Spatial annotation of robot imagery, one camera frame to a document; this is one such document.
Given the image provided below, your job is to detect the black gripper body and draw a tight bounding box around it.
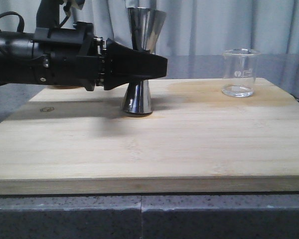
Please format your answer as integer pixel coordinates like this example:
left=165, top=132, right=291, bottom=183
left=32, top=22, right=105, bottom=91

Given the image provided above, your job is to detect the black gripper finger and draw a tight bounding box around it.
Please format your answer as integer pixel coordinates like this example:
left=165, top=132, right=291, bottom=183
left=103, top=39, right=167, bottom=91

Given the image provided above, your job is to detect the steel jigger measuring cup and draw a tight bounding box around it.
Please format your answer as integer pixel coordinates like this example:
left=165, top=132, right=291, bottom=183
left=121, top=7, right=166, bottom=117

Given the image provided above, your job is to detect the clear glass shaker cup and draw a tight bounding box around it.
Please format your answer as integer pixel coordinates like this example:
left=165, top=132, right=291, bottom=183
left=222, top=48, right=260, bottom=98

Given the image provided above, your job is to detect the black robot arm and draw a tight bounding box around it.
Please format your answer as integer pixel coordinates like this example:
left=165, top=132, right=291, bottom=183
left=0, top=0, right=167, bottom=91

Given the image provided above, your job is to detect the yellow lemon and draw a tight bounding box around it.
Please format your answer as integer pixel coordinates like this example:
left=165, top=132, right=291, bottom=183
left=50, top=85, right=78, bottom=90

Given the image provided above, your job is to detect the grey curtain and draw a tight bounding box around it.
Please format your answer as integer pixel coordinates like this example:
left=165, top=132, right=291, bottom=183
left=65, top=0, right=299, bottom=56

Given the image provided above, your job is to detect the wooden cutting board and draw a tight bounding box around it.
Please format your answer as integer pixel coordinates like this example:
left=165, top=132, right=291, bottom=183
left=0, top=78, right=299, bottom=195

